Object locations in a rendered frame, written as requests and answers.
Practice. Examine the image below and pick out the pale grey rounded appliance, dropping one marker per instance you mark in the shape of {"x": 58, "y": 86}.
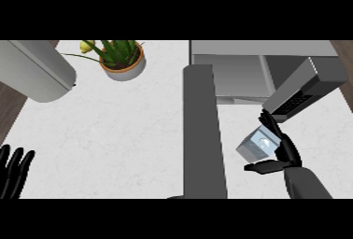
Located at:
{"x": 35, "y": 70}

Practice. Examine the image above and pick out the grey microwave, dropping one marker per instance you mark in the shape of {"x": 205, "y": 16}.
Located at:
{"x": 271, "y": 74}

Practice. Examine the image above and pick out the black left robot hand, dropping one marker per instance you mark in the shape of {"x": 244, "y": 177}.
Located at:
{"x": 14, "y": 174}

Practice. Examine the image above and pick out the dark grey microwave door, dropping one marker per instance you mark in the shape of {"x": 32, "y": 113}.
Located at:
{"x": 203, "y": 133}

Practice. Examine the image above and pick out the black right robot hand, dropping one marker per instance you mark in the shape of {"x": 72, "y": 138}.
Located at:
{"x": 286, "y": 151}

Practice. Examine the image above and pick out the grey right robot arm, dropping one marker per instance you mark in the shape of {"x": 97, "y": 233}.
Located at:
{"x": 306, "y": 183}

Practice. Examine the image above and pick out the potted green plant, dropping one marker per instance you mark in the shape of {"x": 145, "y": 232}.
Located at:
{"x": 120, "y": 59}

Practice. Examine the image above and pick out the pale blue milk carton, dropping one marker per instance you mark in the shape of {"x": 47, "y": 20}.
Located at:
{"x": 258, "y": 146}

